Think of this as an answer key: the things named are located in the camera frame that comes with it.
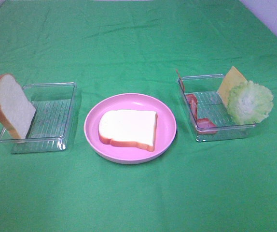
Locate white bread slice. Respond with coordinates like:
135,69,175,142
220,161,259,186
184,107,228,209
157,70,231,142
98,109,158,152

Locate clear right plastic tray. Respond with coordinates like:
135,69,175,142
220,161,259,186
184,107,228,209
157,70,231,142
178,74,256,142

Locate standing bread slice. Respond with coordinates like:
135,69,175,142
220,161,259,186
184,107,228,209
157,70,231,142
0,73,36,139

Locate clear left plastic tray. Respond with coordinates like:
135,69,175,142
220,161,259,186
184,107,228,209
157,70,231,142
0,82,77,154

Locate yellow cheese slice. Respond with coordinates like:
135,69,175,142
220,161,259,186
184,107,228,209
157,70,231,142
217,66,246,108

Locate green tablecloth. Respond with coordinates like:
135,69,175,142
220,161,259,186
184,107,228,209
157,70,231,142
0,0,277,232

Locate clear plastic tray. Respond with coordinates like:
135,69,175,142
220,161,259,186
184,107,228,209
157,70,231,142
0,82,77,154
178,74,256,142

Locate green lettuce leaf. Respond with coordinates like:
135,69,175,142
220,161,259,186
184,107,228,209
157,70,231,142
227,81,274,125

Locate pink round plate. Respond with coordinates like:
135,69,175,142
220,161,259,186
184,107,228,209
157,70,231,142
83,93,177,164

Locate red bacon strip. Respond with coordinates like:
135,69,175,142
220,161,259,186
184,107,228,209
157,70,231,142
176,70,197,105
189,99,217,134

